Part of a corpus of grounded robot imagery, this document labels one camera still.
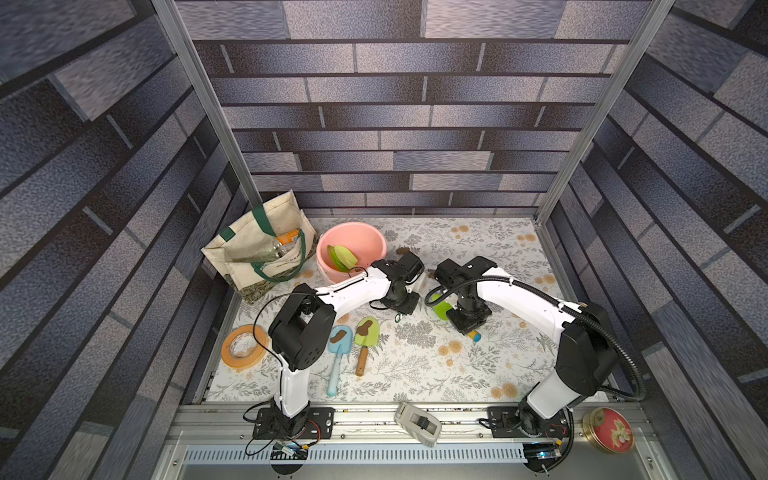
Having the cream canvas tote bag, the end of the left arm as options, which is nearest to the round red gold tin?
the end of the left arm

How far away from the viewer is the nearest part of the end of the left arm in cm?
66

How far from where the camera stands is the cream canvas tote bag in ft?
2.80

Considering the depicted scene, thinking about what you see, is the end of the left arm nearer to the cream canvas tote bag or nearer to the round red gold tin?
the cream canvas tote bag

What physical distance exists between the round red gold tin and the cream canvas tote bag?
0.91 m

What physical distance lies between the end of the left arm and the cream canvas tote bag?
33 centimetres

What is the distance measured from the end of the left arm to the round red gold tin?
1.74 feet

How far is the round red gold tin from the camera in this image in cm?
70
